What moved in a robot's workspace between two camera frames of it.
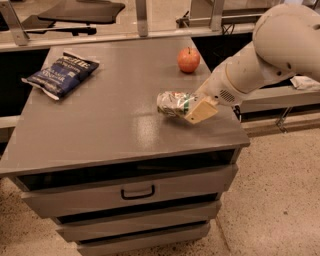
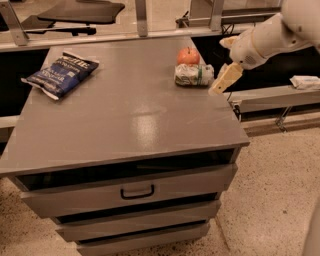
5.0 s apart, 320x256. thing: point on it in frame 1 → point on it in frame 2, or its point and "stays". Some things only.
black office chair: [77, 17] stays
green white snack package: [175, 103] → [201, 75]
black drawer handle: [137, 195] stays
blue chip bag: [61, 76] stays
